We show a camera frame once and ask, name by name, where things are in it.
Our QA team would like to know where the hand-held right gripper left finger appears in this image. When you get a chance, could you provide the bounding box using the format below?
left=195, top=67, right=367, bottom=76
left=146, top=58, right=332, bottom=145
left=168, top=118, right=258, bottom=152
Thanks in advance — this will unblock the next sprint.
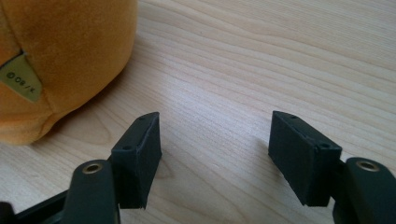
left=110, top=111, right=163, bottom=210

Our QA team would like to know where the orange plush toy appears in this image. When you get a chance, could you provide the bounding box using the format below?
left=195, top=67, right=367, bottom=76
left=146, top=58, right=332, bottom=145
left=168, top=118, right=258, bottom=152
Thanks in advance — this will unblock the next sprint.
left=0, top=0, right=138, bottom=146

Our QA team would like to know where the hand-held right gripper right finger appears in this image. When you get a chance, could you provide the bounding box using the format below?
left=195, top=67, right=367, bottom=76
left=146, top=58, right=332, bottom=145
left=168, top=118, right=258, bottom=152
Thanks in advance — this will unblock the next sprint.
left=268, top=110, right=343, bottom=207

